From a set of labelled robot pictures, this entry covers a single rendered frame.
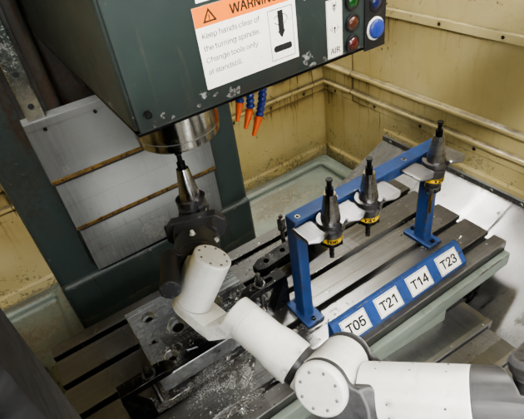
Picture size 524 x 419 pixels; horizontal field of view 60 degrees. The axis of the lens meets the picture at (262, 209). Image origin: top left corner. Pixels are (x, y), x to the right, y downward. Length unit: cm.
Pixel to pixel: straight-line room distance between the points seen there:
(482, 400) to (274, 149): 168
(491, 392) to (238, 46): 54
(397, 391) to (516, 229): 109
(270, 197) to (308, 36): 149
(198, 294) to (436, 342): 81
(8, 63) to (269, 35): 71
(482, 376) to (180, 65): 54
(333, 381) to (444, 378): 14
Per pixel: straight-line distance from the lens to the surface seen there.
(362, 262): 136
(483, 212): 170
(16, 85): 124
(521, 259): 161
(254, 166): 212
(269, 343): 71
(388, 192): 108
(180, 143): 81
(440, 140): 115
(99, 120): 129
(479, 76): 162
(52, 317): 194
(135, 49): 60
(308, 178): 225
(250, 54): 67
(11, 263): 192
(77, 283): 157
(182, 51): 62
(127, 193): 141
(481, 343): 146
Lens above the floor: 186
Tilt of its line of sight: 38 degrees down
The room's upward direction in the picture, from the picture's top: 9 degrees counter-clockwise
